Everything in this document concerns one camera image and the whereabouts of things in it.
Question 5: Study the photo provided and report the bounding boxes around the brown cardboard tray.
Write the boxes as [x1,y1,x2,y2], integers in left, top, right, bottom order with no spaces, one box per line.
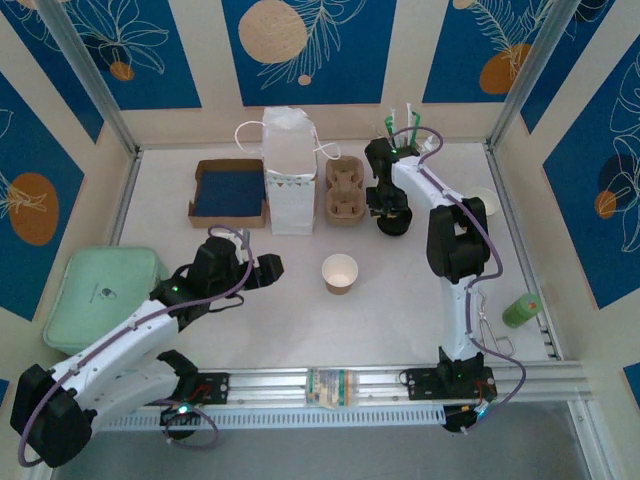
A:
[187,158,267,230]

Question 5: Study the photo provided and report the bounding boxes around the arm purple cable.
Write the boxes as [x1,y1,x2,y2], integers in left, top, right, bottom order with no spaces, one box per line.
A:
[389,125,529,416]
[17,224,254,469]

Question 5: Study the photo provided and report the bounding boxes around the colourful printed packet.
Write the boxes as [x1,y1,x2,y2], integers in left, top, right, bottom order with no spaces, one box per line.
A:
[305,367,359,411]

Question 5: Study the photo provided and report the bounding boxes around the blue napkin stack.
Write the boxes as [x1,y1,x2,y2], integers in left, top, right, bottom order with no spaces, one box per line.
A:
[192,169,265,220]

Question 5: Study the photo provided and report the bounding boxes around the white slotted cable duct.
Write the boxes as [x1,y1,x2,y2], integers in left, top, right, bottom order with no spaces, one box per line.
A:
[62,403,447,432]

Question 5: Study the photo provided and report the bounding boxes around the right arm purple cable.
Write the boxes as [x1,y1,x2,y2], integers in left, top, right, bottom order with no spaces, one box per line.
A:
[389,125,529,416]

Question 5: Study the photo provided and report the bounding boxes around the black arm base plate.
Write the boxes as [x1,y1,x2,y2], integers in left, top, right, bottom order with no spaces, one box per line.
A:
[139,369,232,407]
[403,367,500,402]

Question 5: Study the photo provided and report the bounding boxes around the aluminium mounting rail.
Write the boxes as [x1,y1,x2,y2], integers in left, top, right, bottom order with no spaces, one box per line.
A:
[42,360,594,417]

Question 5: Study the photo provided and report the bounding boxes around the aluminium frame post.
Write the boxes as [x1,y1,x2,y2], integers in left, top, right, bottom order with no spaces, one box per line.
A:
[34,0,142,160]
[485,0,586,149]

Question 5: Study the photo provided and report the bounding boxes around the controller board with green light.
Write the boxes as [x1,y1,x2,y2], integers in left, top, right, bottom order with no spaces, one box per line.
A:
[441,402,497,435]
[158,402,203,428]

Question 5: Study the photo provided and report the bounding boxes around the brown paper cup stack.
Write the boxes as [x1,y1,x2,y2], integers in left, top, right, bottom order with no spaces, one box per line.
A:
[464,185,501,217]

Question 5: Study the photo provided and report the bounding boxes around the white paper bag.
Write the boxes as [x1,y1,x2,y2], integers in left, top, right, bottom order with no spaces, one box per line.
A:
[233,106,340,238]

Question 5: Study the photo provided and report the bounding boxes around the mint green lidded container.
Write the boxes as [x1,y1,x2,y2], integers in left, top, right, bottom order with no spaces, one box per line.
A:
[42,245,170,359]

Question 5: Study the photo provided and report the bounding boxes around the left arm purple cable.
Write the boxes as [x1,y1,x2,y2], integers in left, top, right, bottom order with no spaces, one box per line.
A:
[17,224,254,469]

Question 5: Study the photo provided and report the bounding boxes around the metal wire tongs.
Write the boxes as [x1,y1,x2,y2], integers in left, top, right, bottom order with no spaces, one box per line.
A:
[474,289,517,359]

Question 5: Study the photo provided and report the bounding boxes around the aluminium table edge rail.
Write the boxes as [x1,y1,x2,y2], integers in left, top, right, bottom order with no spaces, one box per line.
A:
[106,148,145,247]
[484,142,564,362]

